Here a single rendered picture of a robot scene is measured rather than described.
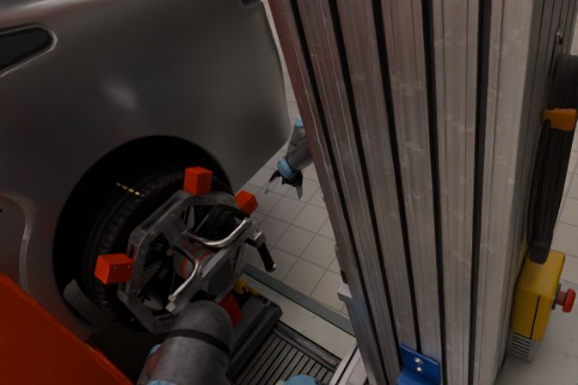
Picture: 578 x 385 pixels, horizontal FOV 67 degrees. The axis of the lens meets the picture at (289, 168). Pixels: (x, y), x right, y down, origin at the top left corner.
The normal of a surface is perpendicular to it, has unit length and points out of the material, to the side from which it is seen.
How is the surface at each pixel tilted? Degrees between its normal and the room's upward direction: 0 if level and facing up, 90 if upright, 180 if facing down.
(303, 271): 0
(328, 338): 0
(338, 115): 90
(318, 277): 0
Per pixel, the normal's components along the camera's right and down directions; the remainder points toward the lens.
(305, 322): -0.25, -0.73
